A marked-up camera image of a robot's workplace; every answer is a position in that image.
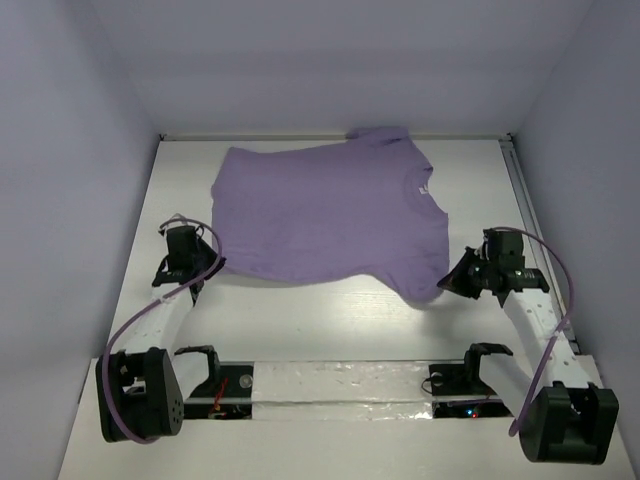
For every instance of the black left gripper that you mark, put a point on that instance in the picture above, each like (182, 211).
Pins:
(204, 246)

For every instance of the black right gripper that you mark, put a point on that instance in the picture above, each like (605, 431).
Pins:
(470, 275)

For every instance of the purple t shirt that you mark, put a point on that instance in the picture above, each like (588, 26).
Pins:
(326, 213)

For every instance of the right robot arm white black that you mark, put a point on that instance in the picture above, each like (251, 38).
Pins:
(559, 414)

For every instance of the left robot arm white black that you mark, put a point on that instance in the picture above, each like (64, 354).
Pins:
(143, 378)

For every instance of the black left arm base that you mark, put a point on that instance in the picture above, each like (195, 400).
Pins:
(229, 398)

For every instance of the aluminium rail right side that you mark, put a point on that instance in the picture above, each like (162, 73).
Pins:
(545, 258)

